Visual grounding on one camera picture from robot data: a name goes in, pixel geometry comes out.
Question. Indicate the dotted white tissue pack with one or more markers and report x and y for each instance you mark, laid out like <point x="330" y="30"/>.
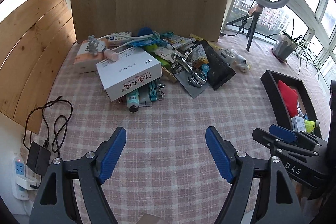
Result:
<point x="118" y="39"/>

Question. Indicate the blue round puff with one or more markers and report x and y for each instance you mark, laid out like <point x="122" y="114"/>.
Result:
<point x="145" y="31"/>

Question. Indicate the red fabric pouch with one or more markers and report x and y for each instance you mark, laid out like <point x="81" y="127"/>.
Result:
<point x="290" y="98"/>

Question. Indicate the black flat package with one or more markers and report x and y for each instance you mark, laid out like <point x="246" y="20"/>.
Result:
<point x="219" y="73"/>

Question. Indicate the small pink bottle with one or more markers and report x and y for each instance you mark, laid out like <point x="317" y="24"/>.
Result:
<point x="111" y="55"/>

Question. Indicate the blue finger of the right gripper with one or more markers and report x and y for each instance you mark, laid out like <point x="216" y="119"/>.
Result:
<point x="273" y="141"/>
<point x="288" y="136"/>

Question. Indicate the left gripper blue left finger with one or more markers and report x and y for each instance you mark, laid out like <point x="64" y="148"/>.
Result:
<point x="110" y="154"/>

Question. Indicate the pine wood panel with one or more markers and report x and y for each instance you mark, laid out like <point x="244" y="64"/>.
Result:
<point x="35" y="40"/>

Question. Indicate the orange snack sachet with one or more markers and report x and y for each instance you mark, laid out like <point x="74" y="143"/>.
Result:
<point x="198" y="56"/>

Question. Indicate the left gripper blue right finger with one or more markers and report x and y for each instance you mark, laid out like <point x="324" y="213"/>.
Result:
<point x="223" y="153"/>

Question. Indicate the potted spider plant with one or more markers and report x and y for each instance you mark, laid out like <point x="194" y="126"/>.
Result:
<point x="287" y="44"/>

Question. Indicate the white grey head massager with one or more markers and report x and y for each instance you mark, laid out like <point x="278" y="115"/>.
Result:
<point x="93" y="41"/>

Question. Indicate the white power strip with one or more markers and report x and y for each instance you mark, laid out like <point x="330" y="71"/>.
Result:
<point x="20" y="183"/>

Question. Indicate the white cardboard box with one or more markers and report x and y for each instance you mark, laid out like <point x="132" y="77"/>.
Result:
<point x="134" y="68"/>

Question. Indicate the teal hand cream tube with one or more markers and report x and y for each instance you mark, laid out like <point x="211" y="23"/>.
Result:
<point x="132" y="101"/>

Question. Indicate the yellow shuttlecock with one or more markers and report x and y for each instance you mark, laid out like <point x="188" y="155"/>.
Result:
<point x="311" y="125"/>

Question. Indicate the white blue tin box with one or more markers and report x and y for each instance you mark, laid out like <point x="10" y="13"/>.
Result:
<point x="298" y="124"/>

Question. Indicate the black power adapter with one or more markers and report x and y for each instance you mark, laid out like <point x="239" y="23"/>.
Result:
<point x="38" y="159"/>

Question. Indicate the black tray box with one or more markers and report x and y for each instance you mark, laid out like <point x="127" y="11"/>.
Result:
<point x="270" y="82"/>

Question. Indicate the blue wet wipe packet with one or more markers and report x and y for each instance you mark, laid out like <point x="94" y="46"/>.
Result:
<point x="142" y="43"/>

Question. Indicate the orange tissue pack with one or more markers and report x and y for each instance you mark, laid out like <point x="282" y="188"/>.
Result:
<point x="85" y="61"/>

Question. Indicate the metal clamp tool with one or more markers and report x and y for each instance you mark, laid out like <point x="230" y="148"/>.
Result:
<point x="196" y="78"/>

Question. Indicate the patterned white lighter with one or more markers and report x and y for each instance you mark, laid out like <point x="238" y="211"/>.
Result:
<point x="175" y="42"/>

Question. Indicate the white round device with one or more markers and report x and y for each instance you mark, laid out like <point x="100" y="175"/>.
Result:
<point x="228" y="56"/>

